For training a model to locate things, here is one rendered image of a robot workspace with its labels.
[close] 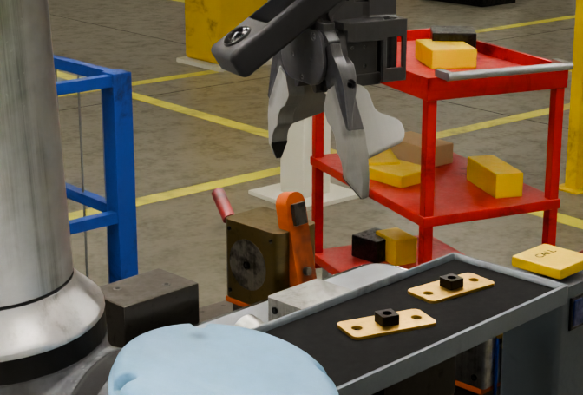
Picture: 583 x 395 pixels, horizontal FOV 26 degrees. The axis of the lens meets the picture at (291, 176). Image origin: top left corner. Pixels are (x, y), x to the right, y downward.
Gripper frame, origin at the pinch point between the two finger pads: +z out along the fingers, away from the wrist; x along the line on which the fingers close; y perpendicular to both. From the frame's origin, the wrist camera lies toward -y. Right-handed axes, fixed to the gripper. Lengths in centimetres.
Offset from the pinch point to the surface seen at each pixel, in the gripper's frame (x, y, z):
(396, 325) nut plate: -3.5, 6.7, 13.4
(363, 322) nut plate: -1.7, 4.6, 13.4
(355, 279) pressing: 46, 33, 30
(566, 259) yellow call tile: 3.7, 32.1, 13.7
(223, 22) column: 664, 305, 98
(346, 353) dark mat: -6.2, 0.0, 13.6
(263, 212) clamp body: 62, 27, 24
